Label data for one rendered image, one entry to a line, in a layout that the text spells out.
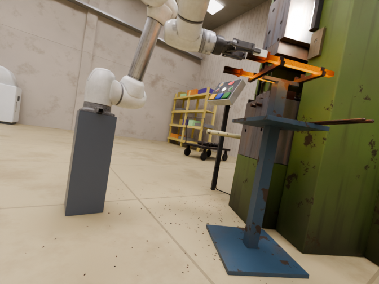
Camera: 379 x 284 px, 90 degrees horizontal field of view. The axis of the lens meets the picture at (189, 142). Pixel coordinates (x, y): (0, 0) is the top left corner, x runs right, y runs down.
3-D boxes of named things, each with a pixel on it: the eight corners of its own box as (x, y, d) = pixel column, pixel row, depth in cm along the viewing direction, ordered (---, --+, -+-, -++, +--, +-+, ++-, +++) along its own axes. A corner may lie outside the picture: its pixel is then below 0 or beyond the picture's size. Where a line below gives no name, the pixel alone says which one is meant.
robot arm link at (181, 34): (197, 58, 80) (206, 26, 70) (160, 50, 77) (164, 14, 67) (197, 46, 86) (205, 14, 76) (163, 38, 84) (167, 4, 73)
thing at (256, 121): (267, 119, 79) (268, 114, 79) (232, 122, 118) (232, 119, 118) (329, 131, 83) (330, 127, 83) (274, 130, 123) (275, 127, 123)
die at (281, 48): (277, 52, 139) (279, 39, 139) (262, 62, 159) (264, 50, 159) (325, 65, 147) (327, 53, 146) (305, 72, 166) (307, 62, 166)
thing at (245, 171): (248, 227, 130) (260, 161, 128) (228, 205, 168) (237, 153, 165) (317, 233, 140) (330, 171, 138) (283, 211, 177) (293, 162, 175)
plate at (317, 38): (318, 54, 116) (324, 26, 116) (307, 60, 125) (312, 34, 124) (321, 55, 117) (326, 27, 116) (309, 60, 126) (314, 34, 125)
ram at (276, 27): (292, 30, 126) (304, -32, 124) (261, 53, 164) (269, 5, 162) (344, 45, 133) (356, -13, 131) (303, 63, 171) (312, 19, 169)
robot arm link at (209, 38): (201, 47, 75) (215, 50, 76) (205, 23, 74) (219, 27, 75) (196, 55, 84) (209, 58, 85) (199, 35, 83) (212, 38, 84)
